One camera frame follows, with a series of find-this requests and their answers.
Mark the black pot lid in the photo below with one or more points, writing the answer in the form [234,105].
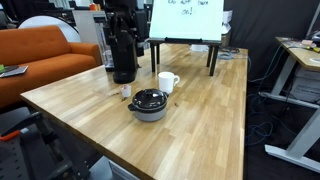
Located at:
[146,100]

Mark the white ceramic mug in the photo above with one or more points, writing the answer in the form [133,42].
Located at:
[165,81]

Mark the small white coffee pod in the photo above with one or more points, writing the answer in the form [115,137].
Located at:
[126,91]

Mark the black coffee machine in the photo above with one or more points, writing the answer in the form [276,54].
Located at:
[124,56]

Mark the white whiteboard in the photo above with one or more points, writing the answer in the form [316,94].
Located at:
[186,23]

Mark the white shelf cabinet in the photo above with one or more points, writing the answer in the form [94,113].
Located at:
[83,26]

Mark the orange container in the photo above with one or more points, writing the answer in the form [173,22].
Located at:
[93,7]

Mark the white round tabletop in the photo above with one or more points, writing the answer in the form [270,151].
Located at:
[68,30]

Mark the orange sofa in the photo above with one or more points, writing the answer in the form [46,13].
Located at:
[50,63]

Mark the black curtain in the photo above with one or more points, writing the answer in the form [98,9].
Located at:
[266,23]

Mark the black metal equipment cart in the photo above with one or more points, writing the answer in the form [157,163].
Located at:
[36,156]

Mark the wooden desk with white legs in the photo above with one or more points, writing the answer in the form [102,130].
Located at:
[301,55]

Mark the white box under desk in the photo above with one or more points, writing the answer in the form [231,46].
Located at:
[306,86]

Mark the grey tablet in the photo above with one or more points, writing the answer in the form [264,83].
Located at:
[15,71]

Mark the pink item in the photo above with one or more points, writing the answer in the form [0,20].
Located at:
[307,42]

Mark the small green item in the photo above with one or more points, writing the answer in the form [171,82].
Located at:
[2,68]

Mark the yellow tool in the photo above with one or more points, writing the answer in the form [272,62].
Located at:
[315,49]

